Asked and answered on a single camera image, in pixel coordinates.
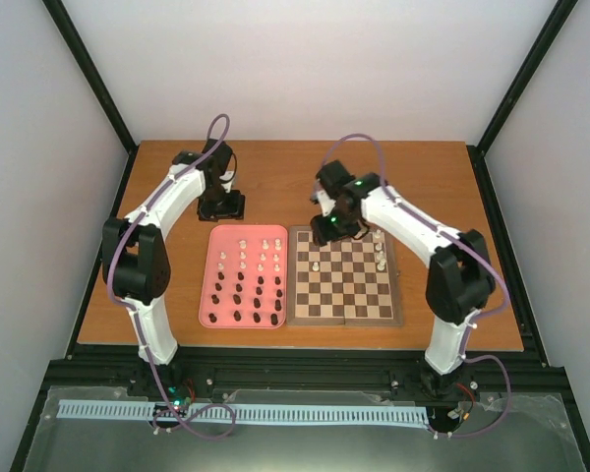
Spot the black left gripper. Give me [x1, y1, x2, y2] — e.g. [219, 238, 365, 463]
[199, 185, 249, 222]

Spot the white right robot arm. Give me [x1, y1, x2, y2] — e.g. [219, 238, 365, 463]
[311, 160, 496, 397]

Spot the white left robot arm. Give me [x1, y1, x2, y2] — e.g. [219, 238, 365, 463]
[101, 138, 245, 396]

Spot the left controller circuit board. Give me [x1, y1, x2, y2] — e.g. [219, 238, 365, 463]
[167, 379, 196, 412]

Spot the controller circuit board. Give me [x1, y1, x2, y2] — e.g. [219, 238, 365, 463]
[446, 383, 476, 424]
[167, 379, 196, 412]

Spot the right controller circuit board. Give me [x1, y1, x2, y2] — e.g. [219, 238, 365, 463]
[446, 383, 476, 424]

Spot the wooden chessboard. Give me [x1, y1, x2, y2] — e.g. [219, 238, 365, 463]
[286, 225, 403, 327]

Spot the pink plastic tray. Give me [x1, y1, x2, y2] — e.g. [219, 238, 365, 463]
[198, 224, 288, 329]

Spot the light blue cable duct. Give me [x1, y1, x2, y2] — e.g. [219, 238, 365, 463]
[56, 399, 428, 428]

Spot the black aluminium frame rail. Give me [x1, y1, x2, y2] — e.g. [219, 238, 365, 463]
[41, 345, 570, 397]

